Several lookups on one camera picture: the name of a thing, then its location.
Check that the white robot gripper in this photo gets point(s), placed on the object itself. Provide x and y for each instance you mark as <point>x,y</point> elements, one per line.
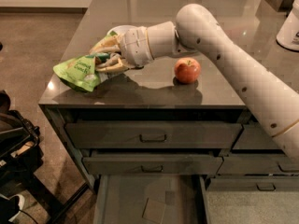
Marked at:
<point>135,46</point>

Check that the green rice chip bag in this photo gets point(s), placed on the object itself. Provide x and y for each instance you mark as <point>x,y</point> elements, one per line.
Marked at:
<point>80,74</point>

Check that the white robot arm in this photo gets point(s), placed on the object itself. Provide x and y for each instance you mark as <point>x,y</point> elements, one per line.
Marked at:
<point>273,103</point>

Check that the top left grey drawer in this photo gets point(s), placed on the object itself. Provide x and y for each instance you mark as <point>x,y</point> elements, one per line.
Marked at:
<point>152,134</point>

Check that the grey drawer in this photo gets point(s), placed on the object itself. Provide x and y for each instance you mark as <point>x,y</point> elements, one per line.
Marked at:
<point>250,164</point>
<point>152,134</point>
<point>152,163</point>
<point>253,137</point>
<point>254,183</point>

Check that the grey kitchen counter cabinet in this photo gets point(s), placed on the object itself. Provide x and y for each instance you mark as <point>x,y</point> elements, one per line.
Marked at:
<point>152,92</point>

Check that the middle left grey drawer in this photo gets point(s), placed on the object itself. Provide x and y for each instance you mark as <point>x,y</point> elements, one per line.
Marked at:
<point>152,163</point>

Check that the bottom left open drawer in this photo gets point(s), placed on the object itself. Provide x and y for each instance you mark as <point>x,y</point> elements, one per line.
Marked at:
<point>121,199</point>

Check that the top right grey drawer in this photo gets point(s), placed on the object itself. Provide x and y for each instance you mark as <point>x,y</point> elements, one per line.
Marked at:
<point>253,137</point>

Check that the middle right grey drawer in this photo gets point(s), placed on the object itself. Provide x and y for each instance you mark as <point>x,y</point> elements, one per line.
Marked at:
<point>250,164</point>

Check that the bottom right grey drawer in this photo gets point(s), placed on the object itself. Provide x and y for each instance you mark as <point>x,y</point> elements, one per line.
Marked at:
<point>254,183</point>

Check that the white ceramic bowl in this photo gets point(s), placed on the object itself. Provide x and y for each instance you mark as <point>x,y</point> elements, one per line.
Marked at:
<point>120,30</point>

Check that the red apple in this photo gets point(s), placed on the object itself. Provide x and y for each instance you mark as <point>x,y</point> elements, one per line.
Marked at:
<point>187,70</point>

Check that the black equipment cart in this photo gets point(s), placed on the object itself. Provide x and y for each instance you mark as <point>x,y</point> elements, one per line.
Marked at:
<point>20,156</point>

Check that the small square paper card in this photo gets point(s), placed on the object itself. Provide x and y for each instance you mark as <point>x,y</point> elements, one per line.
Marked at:
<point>154,211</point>

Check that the white plastic jug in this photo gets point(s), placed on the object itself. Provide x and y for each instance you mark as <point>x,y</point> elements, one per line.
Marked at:
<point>288,35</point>

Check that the black and white shoe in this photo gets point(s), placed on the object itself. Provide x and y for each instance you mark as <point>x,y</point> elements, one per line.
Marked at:
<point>10,208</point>

